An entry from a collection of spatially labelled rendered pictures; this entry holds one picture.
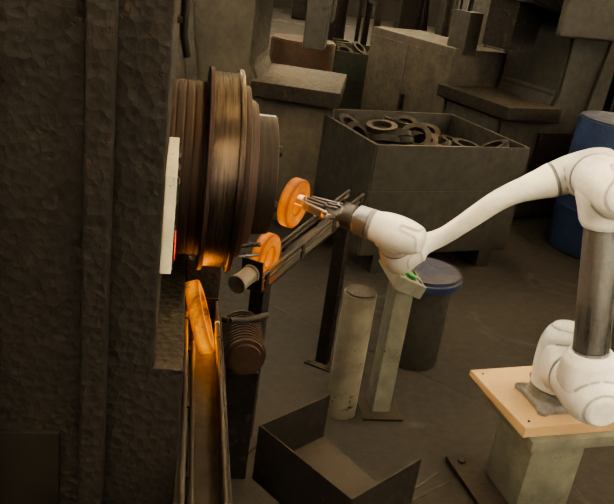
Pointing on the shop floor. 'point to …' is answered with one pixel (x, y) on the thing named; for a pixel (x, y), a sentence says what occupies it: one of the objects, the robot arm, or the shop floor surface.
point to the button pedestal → (389, 348)
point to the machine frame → (73, 253)
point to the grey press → (542, 71)
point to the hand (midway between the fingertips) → (295, 197)
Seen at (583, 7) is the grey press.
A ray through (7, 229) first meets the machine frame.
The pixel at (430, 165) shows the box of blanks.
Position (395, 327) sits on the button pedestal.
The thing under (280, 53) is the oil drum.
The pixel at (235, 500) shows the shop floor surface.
